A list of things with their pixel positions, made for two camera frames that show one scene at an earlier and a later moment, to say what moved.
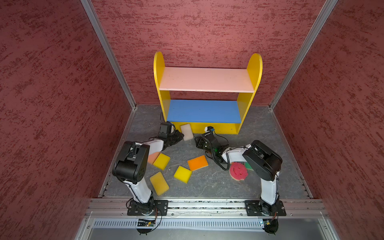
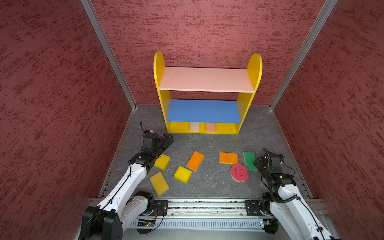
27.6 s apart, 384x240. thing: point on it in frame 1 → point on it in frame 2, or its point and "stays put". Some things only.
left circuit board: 144,222 stays put
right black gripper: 200,140 → 259,161
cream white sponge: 186,130 → 194,126
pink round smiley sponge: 238,170 stays put
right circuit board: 270,224 stays put
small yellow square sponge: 183,174 stays put
